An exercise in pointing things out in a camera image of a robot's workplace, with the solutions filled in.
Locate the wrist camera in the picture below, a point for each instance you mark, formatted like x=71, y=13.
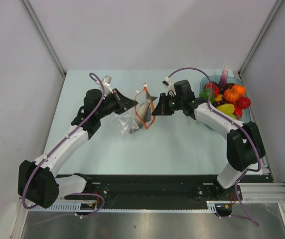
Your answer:
x=106, y=87
x=170, y=90

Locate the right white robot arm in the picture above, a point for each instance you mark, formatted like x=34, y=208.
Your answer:
x=244, y=143

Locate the green cabbage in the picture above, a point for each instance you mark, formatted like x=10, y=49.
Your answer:
x=232, y=116

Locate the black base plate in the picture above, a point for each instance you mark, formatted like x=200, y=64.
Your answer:
x=161, y=179

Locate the grey toy fish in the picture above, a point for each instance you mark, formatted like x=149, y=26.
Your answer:
x=142, y=117

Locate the red bell pepper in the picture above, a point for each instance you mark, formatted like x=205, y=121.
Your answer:
x=215, y=88

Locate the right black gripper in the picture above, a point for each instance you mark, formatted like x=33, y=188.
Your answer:
x=162, y=109

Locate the orange pumpkin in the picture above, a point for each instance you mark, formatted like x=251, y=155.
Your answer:
x=234, y=93

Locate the red tomato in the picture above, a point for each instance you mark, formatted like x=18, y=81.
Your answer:
x=243, y=102

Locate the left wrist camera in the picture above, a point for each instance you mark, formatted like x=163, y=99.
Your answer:
x=106, y=87

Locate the purple white scallion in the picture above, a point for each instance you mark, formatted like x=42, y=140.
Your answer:
x=223, y=79

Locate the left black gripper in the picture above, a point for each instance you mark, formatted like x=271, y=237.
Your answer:
x=123, y=103

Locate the green bell pepper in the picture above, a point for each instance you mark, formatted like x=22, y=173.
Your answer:
x=205, y=95

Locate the aluminium frame rail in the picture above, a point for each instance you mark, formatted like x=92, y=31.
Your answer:
x=264, y=193

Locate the clear zip bag orange zipper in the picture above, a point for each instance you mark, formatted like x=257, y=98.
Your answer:
x=127, y=120

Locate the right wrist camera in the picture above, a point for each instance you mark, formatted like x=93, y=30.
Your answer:
x=170, y=90

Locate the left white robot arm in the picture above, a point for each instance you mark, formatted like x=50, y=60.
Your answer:
x=37, y=181

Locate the yellow starfruit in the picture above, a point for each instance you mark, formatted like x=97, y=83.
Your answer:
x=227, y=109

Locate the white cable duct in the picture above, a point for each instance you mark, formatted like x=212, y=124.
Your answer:
x=87, y=207

